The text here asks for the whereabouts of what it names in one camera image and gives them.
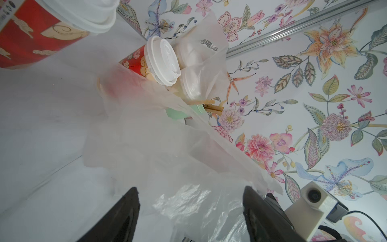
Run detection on white lid floral cup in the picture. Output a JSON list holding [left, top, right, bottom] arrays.
[[172, 40, 211, 69]]

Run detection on clear plastic bag pile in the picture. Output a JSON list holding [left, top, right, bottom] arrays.
[[83, 64, 266, 242]]

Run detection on white lid red back cup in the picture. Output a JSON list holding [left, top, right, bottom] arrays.
[[120, 36, 181, 87]]

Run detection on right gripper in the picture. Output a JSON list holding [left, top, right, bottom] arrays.
[[264, 193, 348, 242]]

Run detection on green cup holder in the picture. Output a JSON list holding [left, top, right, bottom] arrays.
[[166, 105, 207, 120]]

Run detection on white lid beige cup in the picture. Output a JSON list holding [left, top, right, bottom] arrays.
[[179, 68, 212, 100]]

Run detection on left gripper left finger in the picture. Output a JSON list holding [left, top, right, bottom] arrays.
[[78, 187, 140, 242]]

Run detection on clear plastic carrier bag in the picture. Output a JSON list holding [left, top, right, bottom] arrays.
[[167, 14, 228, 100]]

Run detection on wooden stir sticks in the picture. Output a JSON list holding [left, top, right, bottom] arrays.
[[203, 104, 224, 116]]

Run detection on white lid red cup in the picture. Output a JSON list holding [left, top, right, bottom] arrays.
[[1, 0, 120, 69], [120, 36, 181, 87]]

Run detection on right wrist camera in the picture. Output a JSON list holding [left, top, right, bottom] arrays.
[[285, 176, 349, 242]]

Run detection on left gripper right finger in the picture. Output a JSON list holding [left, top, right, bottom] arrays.
[[242, 186, 299, 242]]

